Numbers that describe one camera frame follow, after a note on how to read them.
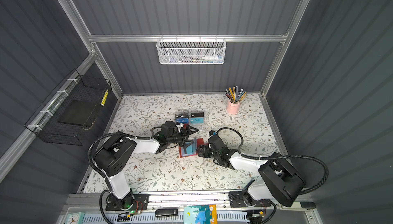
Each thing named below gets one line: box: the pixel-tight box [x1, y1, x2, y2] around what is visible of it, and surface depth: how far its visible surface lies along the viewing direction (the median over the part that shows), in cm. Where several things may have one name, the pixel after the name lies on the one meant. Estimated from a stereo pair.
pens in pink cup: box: [224, 85, 248, 104], surface depth 106 cm
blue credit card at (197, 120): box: [190, 117, 205, 124], surface depth 101 cm
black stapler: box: [155, 208, 179, 217], surface depth 70 cm
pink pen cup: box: [226, 99, 242, 115], surface depth 109 cm
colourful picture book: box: [183, 204, 218, 224], surface depth 72 cm
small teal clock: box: [64, 211, 85, 224], surface depth 69 cm
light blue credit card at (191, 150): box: [181, 139, 198, 158], surface depth 91 cm
